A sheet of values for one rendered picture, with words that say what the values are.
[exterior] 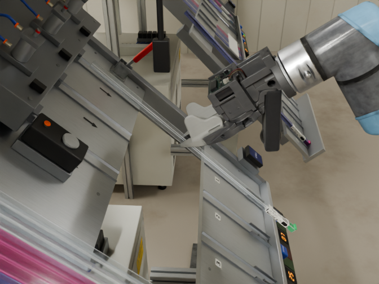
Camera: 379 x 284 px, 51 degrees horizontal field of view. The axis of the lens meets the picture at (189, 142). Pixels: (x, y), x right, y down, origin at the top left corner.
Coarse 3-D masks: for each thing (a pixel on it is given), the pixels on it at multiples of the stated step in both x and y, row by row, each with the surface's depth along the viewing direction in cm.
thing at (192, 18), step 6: (186, 12) 96; (192, 18) 96; (198, 24) 97; (204, 30) 98; (210, 36) 98; (210, 42) 99; (216, 42) 99; (222, 48) 100; (222, 54) 101; (228, 54) 101; (228, 60) 101; (234, 60) 102; (282, 114) 108; (288, 120) 109; (306, 144) 113
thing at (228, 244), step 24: (216, 192) 80; (240, 192) 88; (216, 216) 74; (240, 216) 81; (216, 240) 69; (240, 240) 75; (264, 240) 80; (216, 264) 65; (240, 264) 70; (264, 264) 76
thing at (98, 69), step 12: (96, 72) 63; (108, 72) 64; (120, 84) 64; (132, 96) 65; (144, 108) 66; (156, 120) 67; (180, 132) 69; (204, 156) 71; (216, 168) 72; (228, 180) 73; (252, 192) 75; (264, 204) 76; (288, 228) 79
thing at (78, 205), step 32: (64, 96) 64; (96, 96) 70; (0, 128) 50; (64, 128) 59; (96, 128) 64; (128, 128) 71; (0, 160) 47; (96, 160) 60; (32, 192) 47; (64, 192) 51; (96, 192) 55; (64, 224) 48; (96, 224) 52
